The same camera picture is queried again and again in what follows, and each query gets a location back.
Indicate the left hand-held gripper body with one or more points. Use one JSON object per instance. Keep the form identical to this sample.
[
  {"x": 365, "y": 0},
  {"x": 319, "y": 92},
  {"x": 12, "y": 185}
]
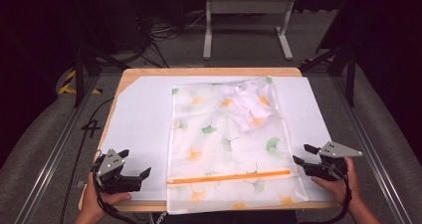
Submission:
[{"x": 111, "y": 180}]

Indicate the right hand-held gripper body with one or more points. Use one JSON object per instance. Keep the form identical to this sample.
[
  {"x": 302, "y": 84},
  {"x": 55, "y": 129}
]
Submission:
[{"x": 333, "y": 151}]

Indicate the leaf print mesh laundry bag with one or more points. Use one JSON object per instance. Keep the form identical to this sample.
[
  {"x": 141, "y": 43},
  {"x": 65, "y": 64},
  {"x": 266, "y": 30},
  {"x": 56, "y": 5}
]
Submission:
[{"x": 212, "y": 151}]

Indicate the person's left hand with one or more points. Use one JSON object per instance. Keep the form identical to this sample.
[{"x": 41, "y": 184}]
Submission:
[{"x": 91, "y": 202}]

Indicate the person's right hand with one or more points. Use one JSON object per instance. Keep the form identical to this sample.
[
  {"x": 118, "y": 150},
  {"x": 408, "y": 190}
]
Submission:
[{"x": 340, "y": 189}]

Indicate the white table mat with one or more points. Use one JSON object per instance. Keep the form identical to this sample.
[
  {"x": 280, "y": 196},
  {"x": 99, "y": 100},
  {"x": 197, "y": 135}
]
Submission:
[{"x": 142, "y": 124}]

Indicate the black metal stand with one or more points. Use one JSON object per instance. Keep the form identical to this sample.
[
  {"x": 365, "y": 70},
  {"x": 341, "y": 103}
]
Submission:
[
  {"x": 79, "y": 74},
  {"x": 350, "y": 78}
]

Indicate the white garment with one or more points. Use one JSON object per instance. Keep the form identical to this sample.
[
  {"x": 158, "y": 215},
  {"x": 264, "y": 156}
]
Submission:
[{"x": 244, "y": 106}]

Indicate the yellow black hazard tape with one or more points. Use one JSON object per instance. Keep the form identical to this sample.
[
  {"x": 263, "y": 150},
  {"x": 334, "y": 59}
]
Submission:
[
  {"x": 68, "y": 83},
  {"x": 313, "y": 60}
]

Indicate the aluminium floor rail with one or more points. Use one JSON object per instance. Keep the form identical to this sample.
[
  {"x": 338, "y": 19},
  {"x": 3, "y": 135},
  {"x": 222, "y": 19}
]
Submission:
[
  {"x": 368, "y": 151},
  {"x": 56, "y": 151}
]

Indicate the white metal desk frame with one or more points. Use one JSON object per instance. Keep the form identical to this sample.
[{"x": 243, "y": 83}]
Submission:
[{"x": 249, "y": 5}]

